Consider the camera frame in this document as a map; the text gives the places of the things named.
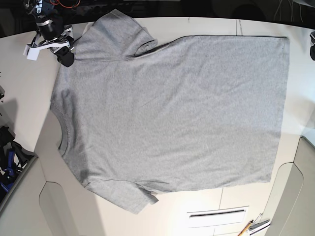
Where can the blue and black equipment pile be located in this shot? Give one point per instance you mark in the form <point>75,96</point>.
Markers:
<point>13,159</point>

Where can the grey T-shirt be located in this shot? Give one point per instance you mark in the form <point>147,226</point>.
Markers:
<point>200,112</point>

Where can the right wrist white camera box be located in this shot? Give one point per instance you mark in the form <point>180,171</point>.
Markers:
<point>31,53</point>

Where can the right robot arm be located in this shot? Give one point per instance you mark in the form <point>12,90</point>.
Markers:
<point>43,9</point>

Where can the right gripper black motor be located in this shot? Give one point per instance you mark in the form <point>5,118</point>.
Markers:
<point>52,32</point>

